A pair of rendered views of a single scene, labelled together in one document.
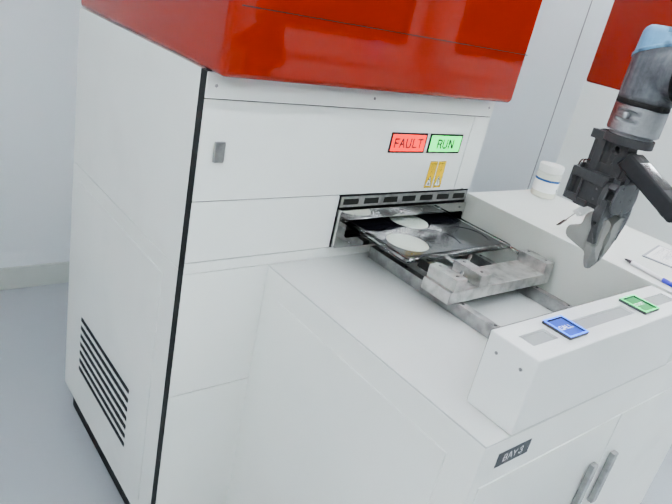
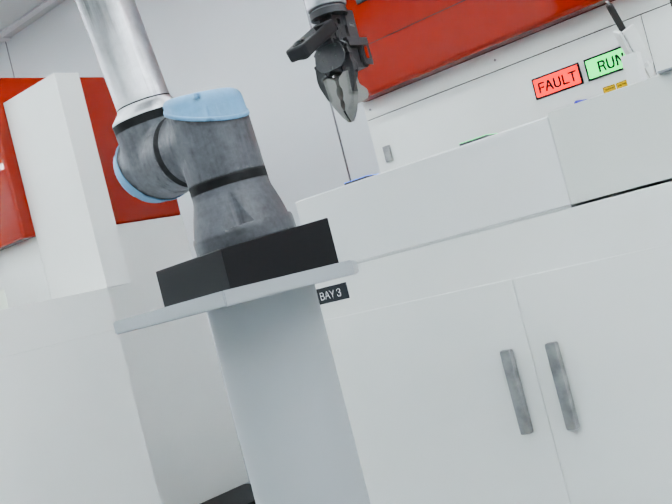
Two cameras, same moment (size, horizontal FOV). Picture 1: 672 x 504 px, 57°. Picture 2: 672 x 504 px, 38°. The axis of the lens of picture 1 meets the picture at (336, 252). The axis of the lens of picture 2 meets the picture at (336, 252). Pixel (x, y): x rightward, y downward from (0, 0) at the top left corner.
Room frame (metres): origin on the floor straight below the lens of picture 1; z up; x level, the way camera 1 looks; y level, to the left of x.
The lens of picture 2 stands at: (0.65, -2.17, 0.80)
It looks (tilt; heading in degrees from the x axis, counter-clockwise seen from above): 2 degrees up; 83
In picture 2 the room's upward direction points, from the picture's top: 14 degrees counter-clockwise
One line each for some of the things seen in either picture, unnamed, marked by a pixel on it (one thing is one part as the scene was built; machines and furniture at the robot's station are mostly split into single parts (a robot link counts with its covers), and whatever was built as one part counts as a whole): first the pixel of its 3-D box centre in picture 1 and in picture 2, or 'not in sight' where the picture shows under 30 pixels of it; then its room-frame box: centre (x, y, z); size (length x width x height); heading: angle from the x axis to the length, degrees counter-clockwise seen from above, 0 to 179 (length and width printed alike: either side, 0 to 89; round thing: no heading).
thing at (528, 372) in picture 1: (591, 348); (432, 200); (1.03, -0.50, 0.89); 0.55 x 0.09 x 0.14; 133
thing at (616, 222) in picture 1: (592, 236); (357, 94); (0.97, -0.40, 1.12); 0.06 x 0.03 x 0.09; 43
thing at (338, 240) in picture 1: (403, 222); not in sight; (1.49, -0.15, 0.89); 0.44 x 0.02 x 0.10; 133
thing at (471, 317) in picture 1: (446, 300); not in sight; (1.22, -0.25, 0.84); 0.50 x 0.02 x 0.03; 43
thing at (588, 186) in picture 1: (610, 172); (338, 42); (0.96, -0.38, 1.23); 0.09 x 0.08 x 0.12; 43
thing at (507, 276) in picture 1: (489, 279); not in sight; (1.31, -0.35, 0.87); 0.36 x 0.08 x 0.03; 133
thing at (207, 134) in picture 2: not in sight; (210, 135); (0.68, -0.74, 1.05); 0.13 x 0.12 x 0.14; 126
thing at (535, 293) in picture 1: (520, 284); not in sight; (1.40, -0.45, 0.84); 0.50 x 0.02 x 0.03; 43
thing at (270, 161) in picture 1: (357, 174); (519, 133); (1.38, -0.01, 1.02); 0.81 x 0.03 x 0.40; 133
